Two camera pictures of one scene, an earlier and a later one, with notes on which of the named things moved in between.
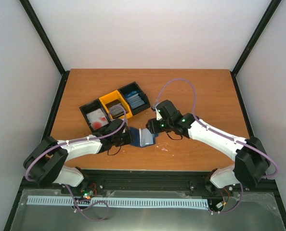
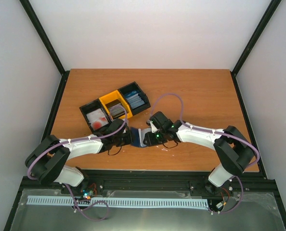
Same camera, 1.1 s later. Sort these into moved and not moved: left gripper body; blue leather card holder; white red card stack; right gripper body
Moved: right gripper body
Not moved: left gripper body; white red card stack; blue leather card holder
